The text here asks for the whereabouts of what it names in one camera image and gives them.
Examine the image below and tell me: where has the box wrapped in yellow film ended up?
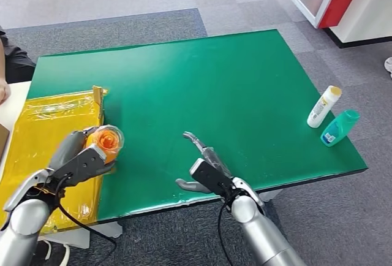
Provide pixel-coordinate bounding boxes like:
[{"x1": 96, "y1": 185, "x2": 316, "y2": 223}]
[{"x1": 0, "y1": 86, "x2": 108, "y2": 235}]

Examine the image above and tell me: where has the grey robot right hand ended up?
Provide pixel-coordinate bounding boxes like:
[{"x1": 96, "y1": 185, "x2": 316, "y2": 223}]
[{"x1": 175, "y1": 131, "x2": 235, "y2": 199}]

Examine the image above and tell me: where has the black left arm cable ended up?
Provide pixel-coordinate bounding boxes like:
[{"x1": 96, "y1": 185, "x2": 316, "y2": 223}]
[{"x1": 54, "y1": 172, "x2": 118, "y2": 266}]

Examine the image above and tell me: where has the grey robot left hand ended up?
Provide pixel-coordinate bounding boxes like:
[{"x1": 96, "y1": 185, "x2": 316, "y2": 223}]
[{"x1": 47, "y1": 126, "x2": 116, "y2": 189}]

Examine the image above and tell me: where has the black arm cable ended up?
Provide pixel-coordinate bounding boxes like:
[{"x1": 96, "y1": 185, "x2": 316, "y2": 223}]
[
  {"x1": 216, "y1": 192, "x2": 235, "y2": 266},
  {"x1": 54, "y1": 172, "x2": 118, "y2": 266}
]

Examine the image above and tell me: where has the green table mat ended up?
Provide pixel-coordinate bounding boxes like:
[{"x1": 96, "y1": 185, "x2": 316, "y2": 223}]
[{"x1": 27, "y1": 29, "x2": 369, "y2": 222}]

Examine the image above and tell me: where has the brown cardboard piece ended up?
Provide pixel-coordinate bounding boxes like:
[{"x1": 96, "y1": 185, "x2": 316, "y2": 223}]
[{"x1": 0, "y1": 124, "x2": 10, "y2": 162}]

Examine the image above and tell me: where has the orange bottle with clear cap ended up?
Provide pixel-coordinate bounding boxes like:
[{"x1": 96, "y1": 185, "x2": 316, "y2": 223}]
[{"x1": 85, "y1": 124, "x2": 125, "y2": 166}]

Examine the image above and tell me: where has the person's hand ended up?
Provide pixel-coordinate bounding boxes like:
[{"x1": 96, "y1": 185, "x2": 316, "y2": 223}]
[{"x1": 0, "y1": 78, "x2": 11, "y2": 105}]

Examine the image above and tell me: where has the person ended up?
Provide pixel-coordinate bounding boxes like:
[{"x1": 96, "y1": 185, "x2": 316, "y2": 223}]
[{"x1": 0, "y1": 25, "x2": 36, "y2": 85}]

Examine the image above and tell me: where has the teal green bottle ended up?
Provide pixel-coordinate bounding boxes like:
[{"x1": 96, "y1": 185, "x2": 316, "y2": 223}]
[{"x1": 320, "y1": 110, "x2": 361, "y2": 148}]

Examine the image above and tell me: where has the white side table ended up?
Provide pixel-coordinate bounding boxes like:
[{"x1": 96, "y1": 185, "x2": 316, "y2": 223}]
[{"x1": 0, "y1": 81, "x2": 32, "y2": 176}]

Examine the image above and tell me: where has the white bottle with yellow cap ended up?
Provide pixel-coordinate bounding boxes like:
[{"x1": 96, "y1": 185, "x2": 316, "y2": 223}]
[{"x1": 307, "y1": 85, "x2": 342, "y2": 129}]

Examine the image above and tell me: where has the white table foot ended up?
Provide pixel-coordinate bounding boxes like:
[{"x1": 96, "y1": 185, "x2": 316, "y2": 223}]
[{"x1": 38, "y1": 221, "x2": 124, "y2": 250}]

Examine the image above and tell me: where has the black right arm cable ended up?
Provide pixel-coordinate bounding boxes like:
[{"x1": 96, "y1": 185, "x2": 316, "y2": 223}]
[{"x1": 216, "y1": 192, "x2": 235, "y2": 266}]

